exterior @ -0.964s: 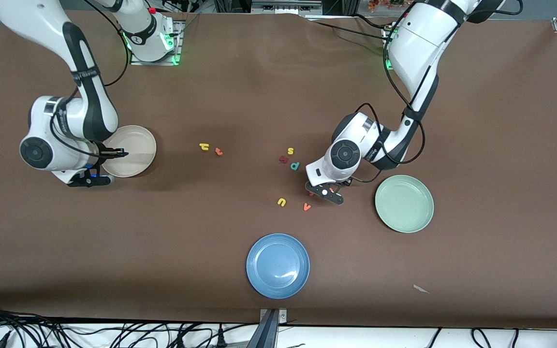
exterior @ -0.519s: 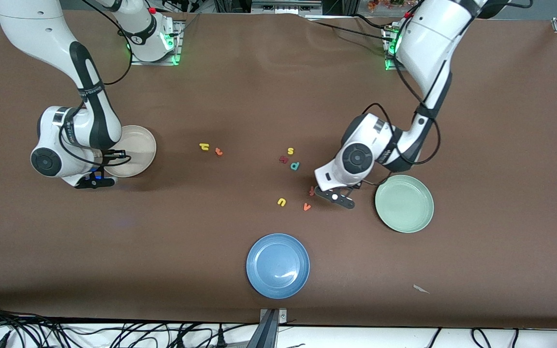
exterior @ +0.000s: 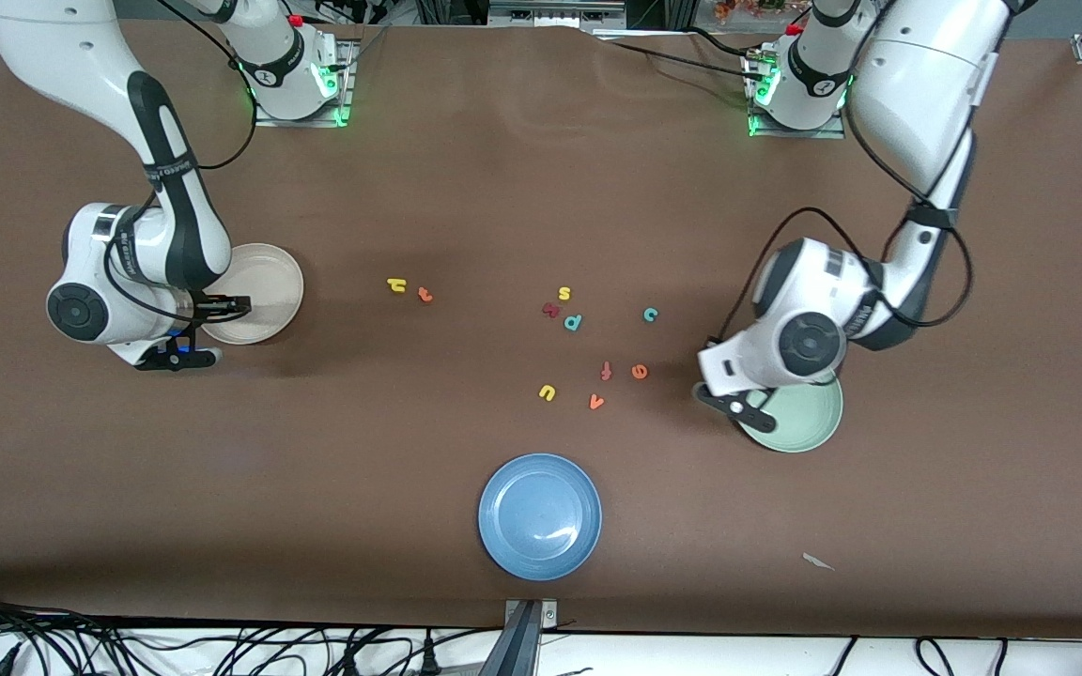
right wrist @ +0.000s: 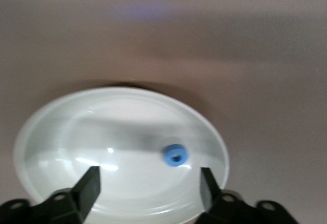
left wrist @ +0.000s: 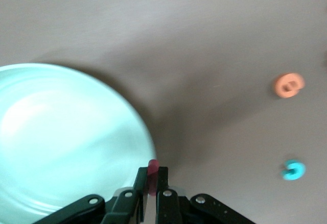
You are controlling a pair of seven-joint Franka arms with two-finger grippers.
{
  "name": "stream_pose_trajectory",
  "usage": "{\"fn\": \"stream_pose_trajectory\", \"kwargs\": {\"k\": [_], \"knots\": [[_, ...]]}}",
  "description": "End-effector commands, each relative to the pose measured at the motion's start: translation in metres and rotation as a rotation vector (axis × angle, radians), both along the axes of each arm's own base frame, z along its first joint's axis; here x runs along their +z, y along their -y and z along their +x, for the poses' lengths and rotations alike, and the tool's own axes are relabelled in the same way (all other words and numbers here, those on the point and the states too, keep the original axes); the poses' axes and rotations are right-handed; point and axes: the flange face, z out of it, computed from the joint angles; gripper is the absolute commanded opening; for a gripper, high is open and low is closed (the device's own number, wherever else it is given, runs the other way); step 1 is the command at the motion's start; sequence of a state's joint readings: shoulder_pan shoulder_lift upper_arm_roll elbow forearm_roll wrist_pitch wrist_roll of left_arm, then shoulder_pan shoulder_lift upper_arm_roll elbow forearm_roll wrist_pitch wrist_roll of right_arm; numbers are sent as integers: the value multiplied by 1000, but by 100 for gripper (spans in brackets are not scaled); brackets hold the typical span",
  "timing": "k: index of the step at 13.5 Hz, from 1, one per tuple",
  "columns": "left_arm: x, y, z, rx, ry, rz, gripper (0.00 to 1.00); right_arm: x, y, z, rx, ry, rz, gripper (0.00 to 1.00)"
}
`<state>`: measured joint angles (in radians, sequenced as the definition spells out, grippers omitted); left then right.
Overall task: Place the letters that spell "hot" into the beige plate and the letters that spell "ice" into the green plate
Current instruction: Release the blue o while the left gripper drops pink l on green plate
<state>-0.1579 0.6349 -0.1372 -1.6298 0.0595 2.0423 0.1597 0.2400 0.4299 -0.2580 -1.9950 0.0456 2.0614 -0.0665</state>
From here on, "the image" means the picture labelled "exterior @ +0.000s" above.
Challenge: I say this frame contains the beige brown plate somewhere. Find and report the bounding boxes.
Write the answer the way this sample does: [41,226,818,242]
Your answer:
[198,243,305,346]

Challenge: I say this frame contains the blue plate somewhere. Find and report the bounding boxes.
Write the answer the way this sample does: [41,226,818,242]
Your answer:
[478,453,603,582]

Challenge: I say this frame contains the grey power strip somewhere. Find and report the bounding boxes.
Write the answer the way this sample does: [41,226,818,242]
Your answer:
[487,0,626,29]

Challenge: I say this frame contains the light green plate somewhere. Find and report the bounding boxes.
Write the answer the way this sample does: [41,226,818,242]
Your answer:
[738,371,844,454]

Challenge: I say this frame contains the orange artificial leaves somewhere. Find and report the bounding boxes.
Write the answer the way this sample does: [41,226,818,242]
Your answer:
[715,0,786,24]

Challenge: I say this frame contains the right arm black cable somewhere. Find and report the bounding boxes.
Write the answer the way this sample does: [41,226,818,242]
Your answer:
[104,0,260,330]

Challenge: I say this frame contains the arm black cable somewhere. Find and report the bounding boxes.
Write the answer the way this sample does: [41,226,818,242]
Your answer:
[712,0,974,346]
[104,0,260,330]

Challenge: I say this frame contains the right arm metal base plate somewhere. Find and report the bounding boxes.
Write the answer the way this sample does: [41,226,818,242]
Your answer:
[252,38,355,129]

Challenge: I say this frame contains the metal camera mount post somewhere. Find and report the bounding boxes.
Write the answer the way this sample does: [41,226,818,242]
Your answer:
[477,598,561,676]

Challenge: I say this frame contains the thin black table cable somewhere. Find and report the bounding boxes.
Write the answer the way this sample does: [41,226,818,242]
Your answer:
[597,36,767,85]
[687,26,769,57]

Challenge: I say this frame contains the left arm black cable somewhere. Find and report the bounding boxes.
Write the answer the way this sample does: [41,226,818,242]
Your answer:
[712,0,974,346]

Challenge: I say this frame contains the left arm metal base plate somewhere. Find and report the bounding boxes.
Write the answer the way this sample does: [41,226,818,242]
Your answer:
[745,47,848,141]

